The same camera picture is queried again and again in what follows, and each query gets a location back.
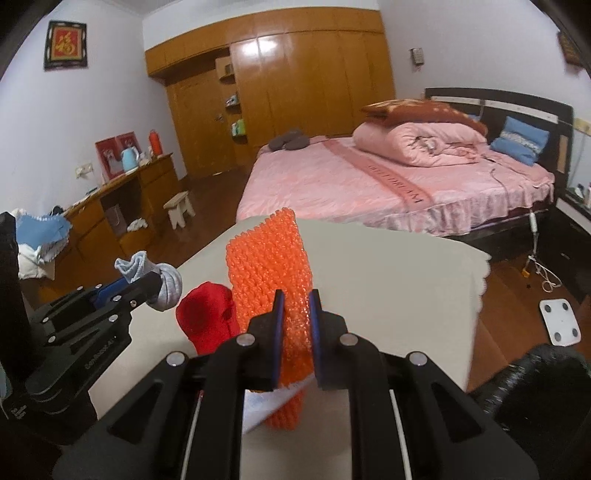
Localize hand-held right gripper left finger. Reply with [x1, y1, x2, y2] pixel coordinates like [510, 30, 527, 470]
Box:
[53, 290, 284, 480]

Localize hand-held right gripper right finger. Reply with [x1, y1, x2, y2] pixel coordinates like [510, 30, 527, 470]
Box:
[308, 290, 539, 480]

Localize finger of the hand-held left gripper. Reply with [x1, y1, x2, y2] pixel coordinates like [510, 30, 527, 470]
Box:
[30, 278, 131, 325]
[44, 271, 163, 346]

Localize grey knotted cloth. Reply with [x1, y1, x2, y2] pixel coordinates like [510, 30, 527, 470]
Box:
[115, 250, 183, 311]

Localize red plastic bag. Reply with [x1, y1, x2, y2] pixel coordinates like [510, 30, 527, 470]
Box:
[176, 284, 241, 356]

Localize black trash bag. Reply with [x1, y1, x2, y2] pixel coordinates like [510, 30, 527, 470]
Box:
[466, 344, 591, 480]

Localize grey paper shopping bag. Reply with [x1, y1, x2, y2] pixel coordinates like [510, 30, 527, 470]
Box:
[105, 205, 125, 236]

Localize white paper piece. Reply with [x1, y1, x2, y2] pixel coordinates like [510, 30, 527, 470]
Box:
[244, 378, 302, 435]

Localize blue and white cloth pile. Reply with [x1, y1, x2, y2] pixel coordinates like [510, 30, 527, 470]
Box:
[11, 208, 72, 280]

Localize small white wooden stool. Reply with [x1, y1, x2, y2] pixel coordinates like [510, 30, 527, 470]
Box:
[164, 190, 195, 230]

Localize wooden desk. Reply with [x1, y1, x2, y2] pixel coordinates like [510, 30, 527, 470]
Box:
[62, 152, 181, 278]

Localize large red gift box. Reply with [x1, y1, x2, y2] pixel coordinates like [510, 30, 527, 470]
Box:
[95, 137, 125, 183]

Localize bed with pink sheet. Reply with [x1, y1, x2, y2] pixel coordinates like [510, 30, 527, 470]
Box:
[235, 88, 575, 264]

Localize dark grey folded clothes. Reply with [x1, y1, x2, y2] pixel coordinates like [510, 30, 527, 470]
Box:
[269, 130, 308, 151]

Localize pink folded duvet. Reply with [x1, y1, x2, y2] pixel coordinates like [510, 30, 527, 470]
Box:
[353, 121, 485, 166]

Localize brown patterned blanket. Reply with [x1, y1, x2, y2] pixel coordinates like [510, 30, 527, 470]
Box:
[360, 99, 488, 134]

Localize wooden wardrobe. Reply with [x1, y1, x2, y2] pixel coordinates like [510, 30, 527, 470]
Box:
[144, 7, 397, 178]

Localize white bathroom scale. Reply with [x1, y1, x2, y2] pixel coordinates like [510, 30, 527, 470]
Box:
[539, 299, 581, 346]

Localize dark nightstand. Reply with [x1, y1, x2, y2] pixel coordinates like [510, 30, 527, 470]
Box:
[551, 185, 591, 301]

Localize blue pillow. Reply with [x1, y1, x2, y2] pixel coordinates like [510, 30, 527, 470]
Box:
[489, 116, 550, 166]

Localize white power cable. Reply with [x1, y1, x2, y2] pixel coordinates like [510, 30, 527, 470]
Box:
[526, 210, 559, 294]

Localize framed red wall picture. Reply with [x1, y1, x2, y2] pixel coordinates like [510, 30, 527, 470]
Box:
[44, 21, 88, 71]

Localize brown wall hanging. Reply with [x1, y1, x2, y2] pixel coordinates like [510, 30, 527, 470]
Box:
[558, 32, 583, 63]

